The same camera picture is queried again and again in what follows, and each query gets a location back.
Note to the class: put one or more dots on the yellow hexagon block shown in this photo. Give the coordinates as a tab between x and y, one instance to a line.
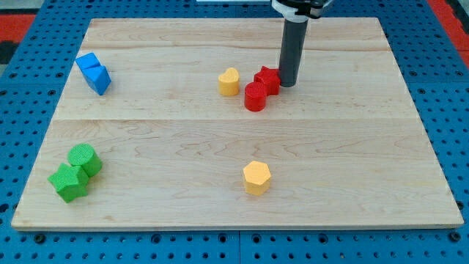
256	178

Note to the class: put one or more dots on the green cylinder block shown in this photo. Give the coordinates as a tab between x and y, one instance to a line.
84	155

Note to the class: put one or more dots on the green star block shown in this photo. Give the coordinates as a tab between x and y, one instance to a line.
69	182

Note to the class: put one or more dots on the blue cube block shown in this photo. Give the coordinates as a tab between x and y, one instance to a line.
87	61

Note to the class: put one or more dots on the white black robot arm end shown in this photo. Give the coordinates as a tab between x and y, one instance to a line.
299	11

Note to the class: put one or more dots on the grey cylindrical pointer rod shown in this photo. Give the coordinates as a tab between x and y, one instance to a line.
291	51

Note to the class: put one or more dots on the light wooden board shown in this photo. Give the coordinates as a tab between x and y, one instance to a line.
345	146

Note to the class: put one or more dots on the red cylinder block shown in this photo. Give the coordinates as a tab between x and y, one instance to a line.
255	96

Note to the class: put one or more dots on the red star block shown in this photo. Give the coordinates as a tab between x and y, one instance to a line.
270	78

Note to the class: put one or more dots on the blue triangle block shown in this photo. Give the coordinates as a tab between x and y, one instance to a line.
97	78

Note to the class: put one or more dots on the yellow heart block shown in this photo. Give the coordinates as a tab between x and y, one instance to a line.
228	82

